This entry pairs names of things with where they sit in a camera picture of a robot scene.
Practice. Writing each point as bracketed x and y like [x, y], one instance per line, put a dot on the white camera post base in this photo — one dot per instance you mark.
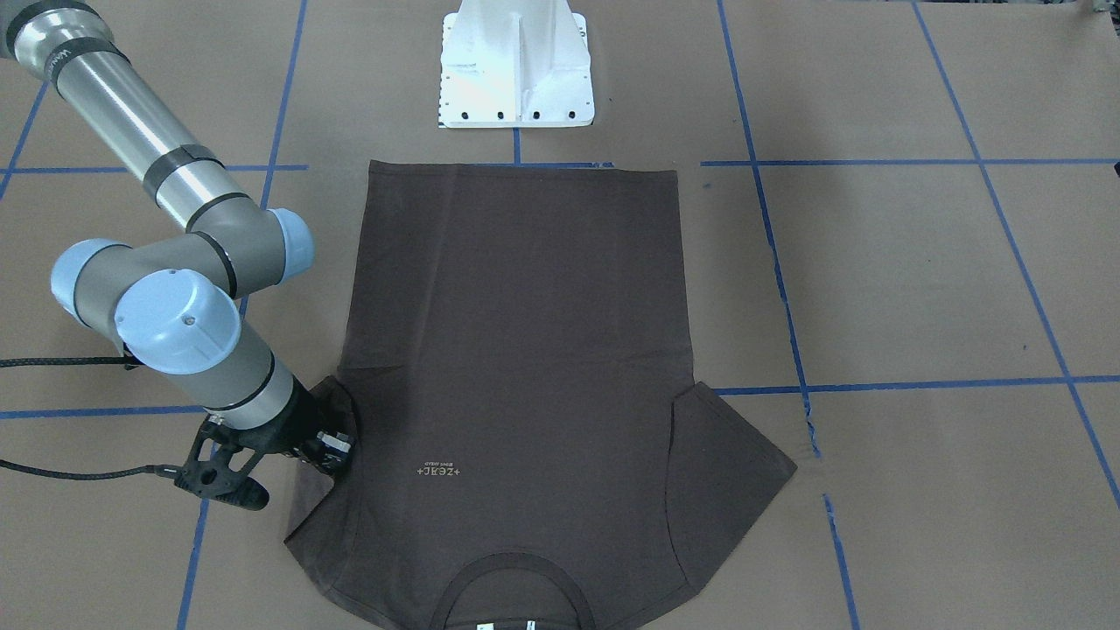
[515, 64]

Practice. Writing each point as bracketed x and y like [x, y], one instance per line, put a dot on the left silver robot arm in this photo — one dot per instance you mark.
[172, 305]

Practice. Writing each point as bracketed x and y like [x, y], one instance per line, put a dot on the brown t-shirt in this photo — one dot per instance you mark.
[532, 449]

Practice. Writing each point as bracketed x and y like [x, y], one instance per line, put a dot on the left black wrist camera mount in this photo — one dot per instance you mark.
[208, 474]

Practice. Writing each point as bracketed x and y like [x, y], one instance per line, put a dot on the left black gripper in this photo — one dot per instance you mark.
[299, 418]

